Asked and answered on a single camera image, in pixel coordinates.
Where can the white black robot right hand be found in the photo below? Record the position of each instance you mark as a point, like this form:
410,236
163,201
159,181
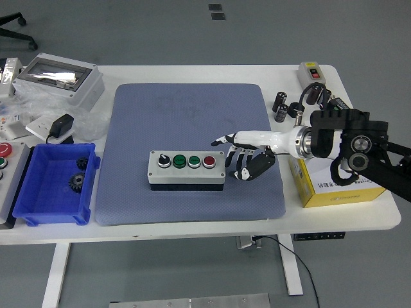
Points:
263,139

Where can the grey four-button control box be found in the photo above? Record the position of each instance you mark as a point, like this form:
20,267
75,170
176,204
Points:
186,174

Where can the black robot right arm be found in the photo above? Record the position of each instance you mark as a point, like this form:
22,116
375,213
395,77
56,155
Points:
337,122

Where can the black cylindrical capacitor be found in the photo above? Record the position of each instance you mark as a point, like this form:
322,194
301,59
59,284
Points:
313,95
323,100
279,102
281,113

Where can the yellow white cardboard box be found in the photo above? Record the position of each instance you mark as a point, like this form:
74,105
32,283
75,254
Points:
321,195

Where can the black terminal module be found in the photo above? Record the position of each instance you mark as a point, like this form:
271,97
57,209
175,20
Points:
341,104

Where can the black table control panel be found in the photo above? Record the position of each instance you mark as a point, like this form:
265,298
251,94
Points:
319,236

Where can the blue-grey table mat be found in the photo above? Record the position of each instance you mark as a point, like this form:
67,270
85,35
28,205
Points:
144,112

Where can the grey floor outlet plate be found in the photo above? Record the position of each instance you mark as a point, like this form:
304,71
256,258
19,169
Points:
215,7
218,16

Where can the white table leg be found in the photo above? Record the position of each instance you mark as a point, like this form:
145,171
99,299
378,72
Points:
56,272
291,272

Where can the clear plastic bag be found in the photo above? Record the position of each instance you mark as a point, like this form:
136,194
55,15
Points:
93,125

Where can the grey metal plate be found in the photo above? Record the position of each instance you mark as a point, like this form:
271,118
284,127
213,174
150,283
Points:
192,302

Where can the small black gear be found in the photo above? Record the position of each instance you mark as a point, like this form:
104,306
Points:
82,163

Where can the large black gear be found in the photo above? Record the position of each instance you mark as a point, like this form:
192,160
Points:
77,183

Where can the black power adapter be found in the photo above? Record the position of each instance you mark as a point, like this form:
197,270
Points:
62,124

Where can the blue plastic bin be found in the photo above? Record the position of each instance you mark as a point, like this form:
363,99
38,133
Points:
41,205

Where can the small white box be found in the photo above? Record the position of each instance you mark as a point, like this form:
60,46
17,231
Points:
11,128

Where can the grey emergency-stop control box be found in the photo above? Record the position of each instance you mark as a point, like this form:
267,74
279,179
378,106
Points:
13,186

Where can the white silver device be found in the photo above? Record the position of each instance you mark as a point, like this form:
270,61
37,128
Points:
9,77

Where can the black office chair base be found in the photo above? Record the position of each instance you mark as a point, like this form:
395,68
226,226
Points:
17,35

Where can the grey two-button switch box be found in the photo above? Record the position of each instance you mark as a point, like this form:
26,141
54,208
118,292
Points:
305,75

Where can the grey under-table bracket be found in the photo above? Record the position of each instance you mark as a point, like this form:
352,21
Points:
245,242

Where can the grey enclosure with clear lid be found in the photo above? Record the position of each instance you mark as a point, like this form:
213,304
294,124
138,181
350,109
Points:
86,93

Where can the white wall socket panel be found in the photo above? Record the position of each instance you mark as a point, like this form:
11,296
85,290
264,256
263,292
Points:
37,126

